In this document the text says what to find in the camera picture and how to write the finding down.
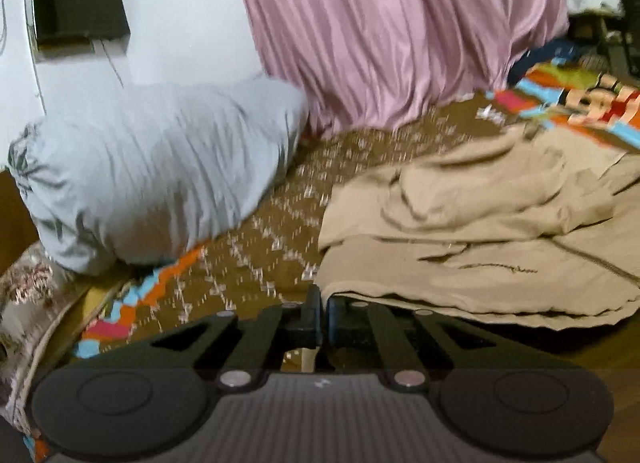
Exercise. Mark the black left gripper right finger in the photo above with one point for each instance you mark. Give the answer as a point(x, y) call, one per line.
point(502, 396)

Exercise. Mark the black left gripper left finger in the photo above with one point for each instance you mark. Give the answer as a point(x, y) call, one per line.
point(141, 399)

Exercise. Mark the beige hooded sweatshirt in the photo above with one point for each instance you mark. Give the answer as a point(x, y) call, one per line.
point(539, 229)

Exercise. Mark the floral patterned cushion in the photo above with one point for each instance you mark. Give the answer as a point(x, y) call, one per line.
point(36, 294)

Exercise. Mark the brown patterned bedspread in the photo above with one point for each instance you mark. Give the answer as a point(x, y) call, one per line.
point(274, 253)

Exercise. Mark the light grey pillow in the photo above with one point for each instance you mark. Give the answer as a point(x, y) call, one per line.
point(142, 175)

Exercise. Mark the pink satin curtain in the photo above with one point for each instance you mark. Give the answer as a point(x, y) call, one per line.
point(383, 63)

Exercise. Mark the black wall box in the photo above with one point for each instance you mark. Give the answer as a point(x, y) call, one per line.
point(70, 21)

